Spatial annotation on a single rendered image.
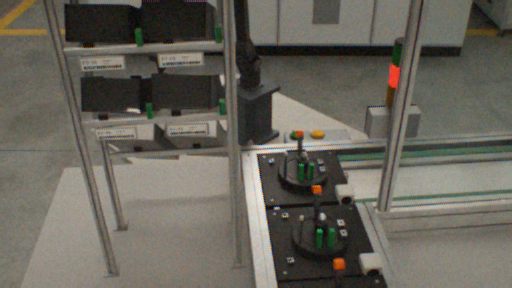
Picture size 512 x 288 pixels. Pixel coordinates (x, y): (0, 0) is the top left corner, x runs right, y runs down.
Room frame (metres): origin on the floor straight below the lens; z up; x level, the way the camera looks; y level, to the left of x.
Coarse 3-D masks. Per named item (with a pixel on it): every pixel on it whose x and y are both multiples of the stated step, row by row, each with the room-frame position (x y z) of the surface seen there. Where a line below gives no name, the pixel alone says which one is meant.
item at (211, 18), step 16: (176, 0) 0.98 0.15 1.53; (144, 16) 0.97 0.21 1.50; (160, 16) 0.97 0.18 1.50; (176, 16) 0.96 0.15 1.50; (192, 16) 0.96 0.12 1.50; (208, 16) 0.98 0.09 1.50; (144, 32) 0.96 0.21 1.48; (160, 32) 0.95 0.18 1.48; (176, 32) 0.95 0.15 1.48; (192, 32) 0.95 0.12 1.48; (208, 32) 0.97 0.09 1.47
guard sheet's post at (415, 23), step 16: (416, 0) 0.99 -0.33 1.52; (416, 16) 0.99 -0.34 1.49; (416, 32) 1.00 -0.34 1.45; (416, 48) 0.99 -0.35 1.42; (400, 64) 1.01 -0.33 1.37; (416, 64) 0.99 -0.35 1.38; (400, 80) 1.00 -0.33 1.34; (400, 96) 0.99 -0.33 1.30; (400, 112) 0.99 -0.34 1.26; (400, 128) 1.00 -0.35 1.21; (400, 144) 0.99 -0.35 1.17; (384, 160) 1.01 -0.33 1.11; (384, 176) 1.00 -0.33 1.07; (384, 192) 0.99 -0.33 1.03; (384, 208) 0.99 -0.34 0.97
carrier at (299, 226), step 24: (288, 216) 0.97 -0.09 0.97; (312, 216) 0.94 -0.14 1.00; (336, 216) 0.97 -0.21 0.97; (360, 216) 0.96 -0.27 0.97; (288, 240) 0.88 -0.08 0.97; (312, 240) 0.86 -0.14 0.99; (336, 240) 0.86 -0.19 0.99; (360, 240) 0.88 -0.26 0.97; (312, 264) 0.80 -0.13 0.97; (360, 264) 0.80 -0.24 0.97
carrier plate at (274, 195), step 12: (264, 156) 1.24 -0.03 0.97; (276, 156) 1.24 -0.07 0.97; (288, 156) 1.23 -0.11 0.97; (312, 156) 1.23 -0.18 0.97; (324, 156) 1.23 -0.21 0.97; (336, 156) 1.23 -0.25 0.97; (264, 168) 1.18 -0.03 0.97; (276, 168) 1.18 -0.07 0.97; (336, 168) 1.17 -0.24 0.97; (264, 180) 1.12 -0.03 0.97; (276, 180) 1.12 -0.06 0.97; (336, 180) 1.12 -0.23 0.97; (264, 192) 1.07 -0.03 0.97; (276, 192) 1.07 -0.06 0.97; (288, 192) 1.07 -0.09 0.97; (300, 192) 1.06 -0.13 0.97; (312, 192) 1.06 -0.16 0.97; (324, 192) 1.06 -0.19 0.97; (264, 204) 1.04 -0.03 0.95; (276, 204) 1.02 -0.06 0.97; (288, 204) 1.02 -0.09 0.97; (300, 204) 1.02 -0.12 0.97; (312, 204) 1.02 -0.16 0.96; (324, 204) 1.02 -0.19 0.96; (336, 204) 1.03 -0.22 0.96
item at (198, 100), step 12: (156, 84) 0.97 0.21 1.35; (168, 84) 0.97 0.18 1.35; (180, 84) 0.97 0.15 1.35; (192, 84) 0.97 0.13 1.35; (204, 84) 0.96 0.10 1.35; (216, 84) 1.03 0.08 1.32; (156, 96) 0.96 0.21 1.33; (168, 96) 0.96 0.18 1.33; (180, 96) 0.96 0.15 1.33; (192, 96) 0.95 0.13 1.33; (204, 96) 0.95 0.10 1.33; (216, 96) 1.02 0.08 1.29; (180, 108) 0.95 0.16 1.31; (192, 108) 0.94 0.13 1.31; (204, 108) 0.94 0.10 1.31
